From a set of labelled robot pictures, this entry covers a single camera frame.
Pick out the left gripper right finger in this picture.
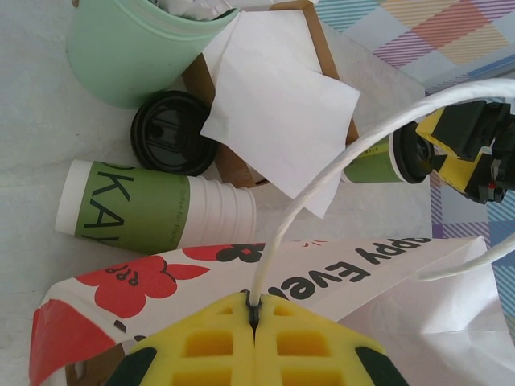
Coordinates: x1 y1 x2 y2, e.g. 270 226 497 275
256 296 407 386

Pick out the white paper napkin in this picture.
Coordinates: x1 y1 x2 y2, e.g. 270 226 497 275
200 10 361 220

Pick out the mint green holder cup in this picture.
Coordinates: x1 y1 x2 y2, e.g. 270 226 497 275
66 0 241 110

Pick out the white paper-wrapped straw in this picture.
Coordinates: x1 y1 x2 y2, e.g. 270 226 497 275
199 0 233 21

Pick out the white paper cup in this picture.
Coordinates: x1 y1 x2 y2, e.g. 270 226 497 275
54 159 258 256

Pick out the white red-flower paper gift bag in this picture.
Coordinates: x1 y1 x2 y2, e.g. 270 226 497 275
30 78 515 386

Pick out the green paper coffee cup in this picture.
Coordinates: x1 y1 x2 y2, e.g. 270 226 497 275
341 134 402 185

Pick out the brown cardboard napkin box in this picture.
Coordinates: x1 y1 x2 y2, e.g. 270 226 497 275
180 0 360 190

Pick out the black plastic cup lid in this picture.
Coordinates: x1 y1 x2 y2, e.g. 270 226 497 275
392 123 438 187

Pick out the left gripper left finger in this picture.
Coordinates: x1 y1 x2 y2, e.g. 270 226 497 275
108 292 258 386

